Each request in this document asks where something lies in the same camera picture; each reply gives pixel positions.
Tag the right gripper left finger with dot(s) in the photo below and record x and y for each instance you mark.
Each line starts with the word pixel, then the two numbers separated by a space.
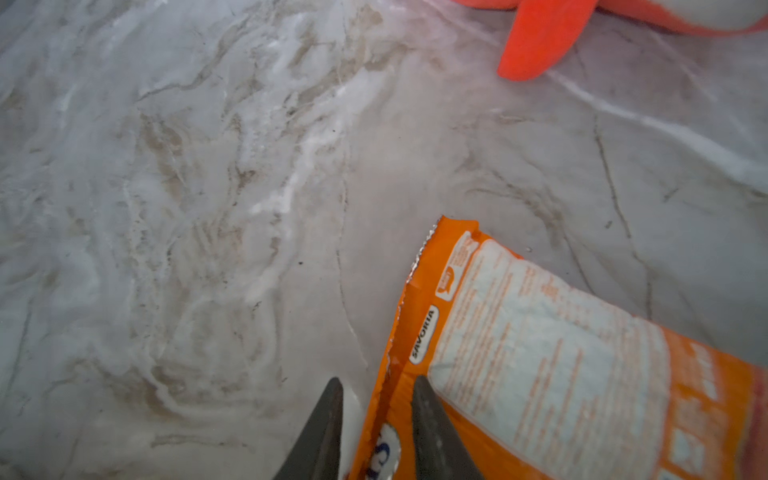
pixel 317 450

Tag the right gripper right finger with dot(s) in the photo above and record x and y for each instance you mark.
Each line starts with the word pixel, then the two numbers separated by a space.
pixel 439 451

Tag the orange snack stick packet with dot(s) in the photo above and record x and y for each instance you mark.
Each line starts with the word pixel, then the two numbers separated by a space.
pixel 544 381

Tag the red shark plush toy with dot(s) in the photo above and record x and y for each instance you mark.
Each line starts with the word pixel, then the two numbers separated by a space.
pixel 543 31

